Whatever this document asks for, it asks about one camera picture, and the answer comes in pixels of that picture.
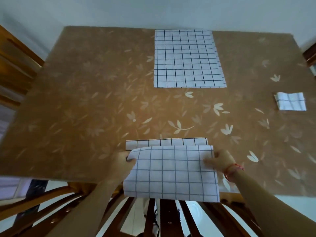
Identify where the person's right hand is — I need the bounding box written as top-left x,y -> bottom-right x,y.
203,149 -> 237,174

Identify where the person's left hand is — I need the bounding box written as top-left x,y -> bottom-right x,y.
108,151 -> 138,184

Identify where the single grid paper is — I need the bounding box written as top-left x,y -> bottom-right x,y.
123,137 -> 221,203

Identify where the person's right forearm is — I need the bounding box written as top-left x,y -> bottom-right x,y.
228,170 -> 316,237

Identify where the person's left forearm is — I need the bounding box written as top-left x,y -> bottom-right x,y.
47,180 -> 124,237

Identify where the wooden table with floral cover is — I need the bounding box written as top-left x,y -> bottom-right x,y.
0,26 -> 316,198

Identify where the wooden chair with sticker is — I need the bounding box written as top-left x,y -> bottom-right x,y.
302,43 -> 316,77

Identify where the red string bracelet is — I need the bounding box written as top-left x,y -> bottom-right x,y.
224,163 -> 245,182

